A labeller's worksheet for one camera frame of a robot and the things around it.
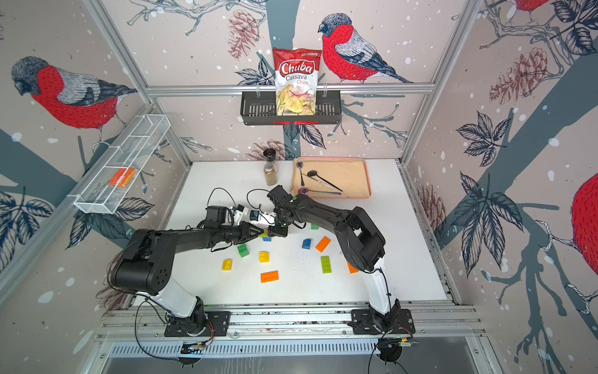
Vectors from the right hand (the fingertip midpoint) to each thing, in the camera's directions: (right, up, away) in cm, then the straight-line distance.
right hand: (272, 228), depth 91 cm
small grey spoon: (+11, +27, +26) cm, 39 cm away
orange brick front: (0, -16, -8) cm, 18 cm away
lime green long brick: (-3, -2, -2) cm, 4 cm away
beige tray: (+27, +21, +23) cm, 41 cm away
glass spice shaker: (-3, +25, +15) cm, 29 cm away
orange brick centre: (+21, -7, +1) cm, 22 cm away
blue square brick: (-2, -5, 0) cm, 5 cm away
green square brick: (-11, -8, -4) cm, 14 cm away
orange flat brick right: (+31, -14, -6) cm, 34 cm away
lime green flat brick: (+21, -13, -5) cm, 25 cm away
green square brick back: (+17, 0, +4) cm, 18 cm away
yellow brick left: (-16, -13, -6) cm, 21 cm away
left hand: (-3, 0, -1) cm, 3 cm away
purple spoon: (+13, +14, +19) cm, 27 cm away
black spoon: (+17, +23, +24) cm, 37 cm away
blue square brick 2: (+14, -6, -1) cm, 15 cm away
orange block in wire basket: (-43, +20, -19) cm, 52 cm away
